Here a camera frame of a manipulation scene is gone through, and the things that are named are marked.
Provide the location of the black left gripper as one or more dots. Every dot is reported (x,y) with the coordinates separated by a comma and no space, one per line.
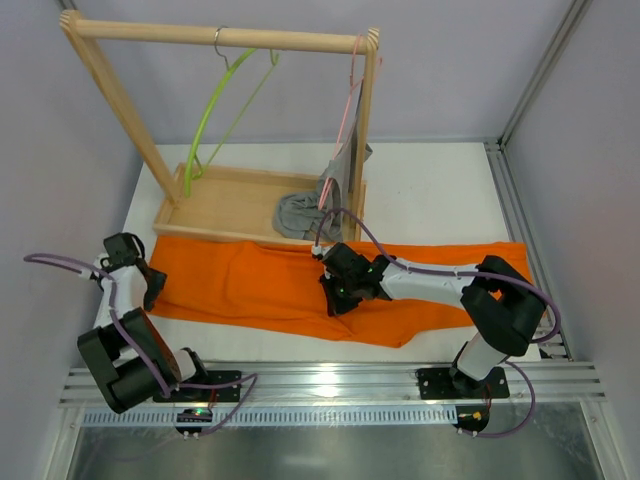
(154,282)

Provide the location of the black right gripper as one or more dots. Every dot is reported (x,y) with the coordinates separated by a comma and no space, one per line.
(337,293)

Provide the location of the orange trousers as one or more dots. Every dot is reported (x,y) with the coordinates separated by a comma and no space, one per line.
(277,288)

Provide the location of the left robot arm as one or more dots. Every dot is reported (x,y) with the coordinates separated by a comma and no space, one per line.
(127,357)

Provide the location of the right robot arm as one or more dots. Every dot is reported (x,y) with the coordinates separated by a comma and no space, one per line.
(502,305)

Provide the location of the green plastic hanger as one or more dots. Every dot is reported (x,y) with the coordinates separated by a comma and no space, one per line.
(195,166)

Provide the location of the grey shirt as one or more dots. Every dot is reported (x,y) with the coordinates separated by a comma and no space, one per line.
(298,215)

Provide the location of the wooden clothes rack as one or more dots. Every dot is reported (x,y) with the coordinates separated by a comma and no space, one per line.
(236,198)

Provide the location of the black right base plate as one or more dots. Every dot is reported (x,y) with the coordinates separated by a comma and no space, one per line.
(439,383)

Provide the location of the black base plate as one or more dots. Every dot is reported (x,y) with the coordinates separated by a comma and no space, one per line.
(439,383)
(221,386)

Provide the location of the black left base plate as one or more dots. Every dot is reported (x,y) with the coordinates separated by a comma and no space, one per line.
(221,386)

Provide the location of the aluminium corner frame post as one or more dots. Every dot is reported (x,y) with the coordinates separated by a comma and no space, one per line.
(513,207)

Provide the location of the pink wire hanger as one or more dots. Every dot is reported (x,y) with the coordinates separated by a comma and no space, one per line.
(373,33)

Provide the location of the aluminium front rail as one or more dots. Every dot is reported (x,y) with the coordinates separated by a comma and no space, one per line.
(340,394)

